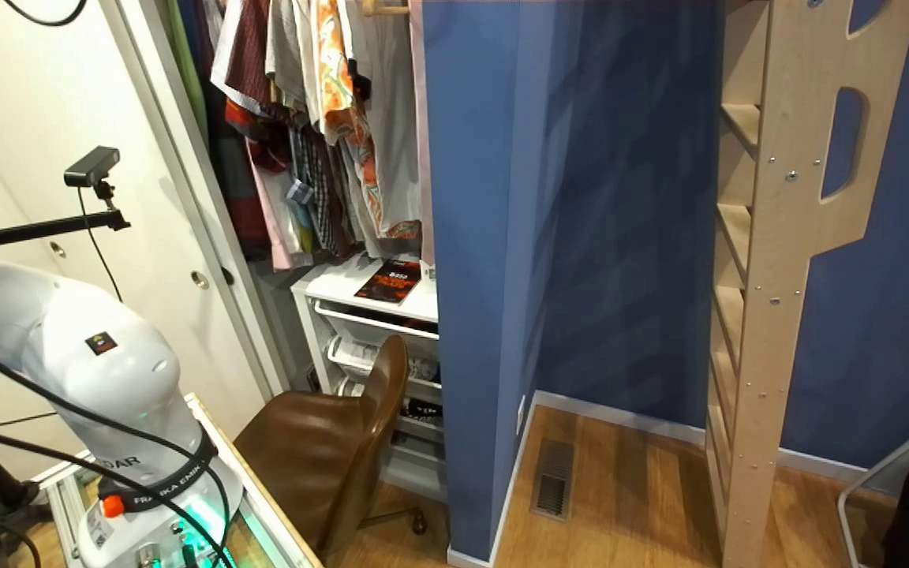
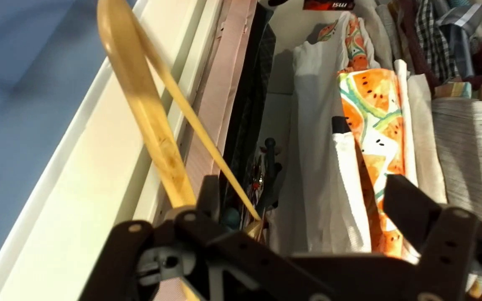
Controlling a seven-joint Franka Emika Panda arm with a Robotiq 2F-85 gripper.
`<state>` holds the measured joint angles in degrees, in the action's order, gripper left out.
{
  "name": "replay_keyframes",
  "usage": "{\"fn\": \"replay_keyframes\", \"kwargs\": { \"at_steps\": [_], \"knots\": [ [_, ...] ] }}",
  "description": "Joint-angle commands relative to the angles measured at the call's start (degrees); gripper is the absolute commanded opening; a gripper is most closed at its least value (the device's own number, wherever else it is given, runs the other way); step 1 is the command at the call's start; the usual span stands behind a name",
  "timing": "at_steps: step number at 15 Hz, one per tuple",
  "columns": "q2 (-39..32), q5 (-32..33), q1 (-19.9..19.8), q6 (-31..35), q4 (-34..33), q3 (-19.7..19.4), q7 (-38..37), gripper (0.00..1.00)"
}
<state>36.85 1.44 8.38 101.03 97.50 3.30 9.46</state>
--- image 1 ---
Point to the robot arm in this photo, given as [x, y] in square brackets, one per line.
[84, 363]

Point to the wooden closet rod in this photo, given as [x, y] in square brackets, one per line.
[383, 8]

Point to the white metal frame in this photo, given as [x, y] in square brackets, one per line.
[880, 473]

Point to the white closet door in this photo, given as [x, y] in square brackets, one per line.
[36, 197]

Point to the brown wooden chair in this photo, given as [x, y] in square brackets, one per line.
[320, 450]

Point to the camera on mount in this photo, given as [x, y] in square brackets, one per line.
[91, 167]

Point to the wooden loft bed ladder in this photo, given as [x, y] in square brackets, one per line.
[770, 260]

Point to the wall socket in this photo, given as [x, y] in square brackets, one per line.
[520, 414]

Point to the floor vent grille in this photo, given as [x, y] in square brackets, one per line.
[553, 478]

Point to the white drawer unit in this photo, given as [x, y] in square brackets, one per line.
[379, 379]

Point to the row of hanging clothes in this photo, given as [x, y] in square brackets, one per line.
[312, 118]

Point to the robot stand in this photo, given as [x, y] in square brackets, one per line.
[265, 513]

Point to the dark red book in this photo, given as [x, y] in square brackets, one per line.
[389, 282]

